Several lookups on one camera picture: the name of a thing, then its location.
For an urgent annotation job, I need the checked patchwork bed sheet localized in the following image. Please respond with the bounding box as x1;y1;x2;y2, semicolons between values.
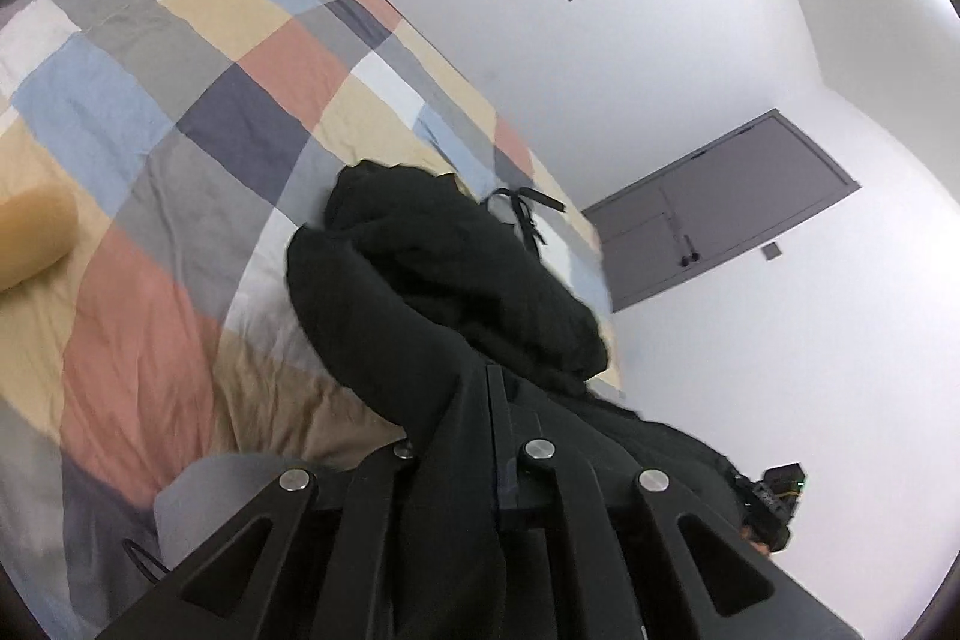
0;0;628;637

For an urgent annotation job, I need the black cable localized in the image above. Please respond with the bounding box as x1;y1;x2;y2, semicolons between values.
120;537;170;587

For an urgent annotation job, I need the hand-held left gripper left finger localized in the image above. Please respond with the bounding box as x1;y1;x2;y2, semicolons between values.
96;443;422;640

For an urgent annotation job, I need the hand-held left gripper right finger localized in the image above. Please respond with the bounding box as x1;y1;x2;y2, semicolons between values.
486;364;865;640

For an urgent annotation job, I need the yellow and white plush pillow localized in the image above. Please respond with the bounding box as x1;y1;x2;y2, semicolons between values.
0;186;80;294

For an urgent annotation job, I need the black puffer jacket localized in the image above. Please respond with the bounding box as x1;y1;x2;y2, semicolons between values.
285;158;755;640

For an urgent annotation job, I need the grey door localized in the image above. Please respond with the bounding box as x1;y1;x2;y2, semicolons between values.
583;110;860;313

